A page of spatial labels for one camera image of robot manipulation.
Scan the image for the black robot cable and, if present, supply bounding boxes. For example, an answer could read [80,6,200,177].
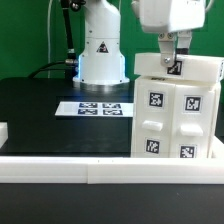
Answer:
[28,0,80,80]

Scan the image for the white cable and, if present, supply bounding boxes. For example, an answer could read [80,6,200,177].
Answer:
[47,0,54,79]

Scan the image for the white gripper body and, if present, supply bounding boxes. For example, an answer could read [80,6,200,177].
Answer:
[131,0,214,33]

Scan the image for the white cabinet body box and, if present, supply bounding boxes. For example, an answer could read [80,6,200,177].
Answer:
[131,77,221,158]

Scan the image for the white marker base sheet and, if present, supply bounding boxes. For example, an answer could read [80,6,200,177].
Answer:
[55,101,133,117]

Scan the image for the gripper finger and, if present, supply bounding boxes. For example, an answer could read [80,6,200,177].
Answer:
[176,30,192,55]
[158,33,177,67]

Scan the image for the white cabinet top block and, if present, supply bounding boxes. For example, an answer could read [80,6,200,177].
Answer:
[134,53,224,83]

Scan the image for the white cabinet door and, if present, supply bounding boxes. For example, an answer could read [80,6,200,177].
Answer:
[170,85,216,159]
[131,78,175,158]

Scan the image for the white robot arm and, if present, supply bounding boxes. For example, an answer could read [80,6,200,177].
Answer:
[59,0,214,90]

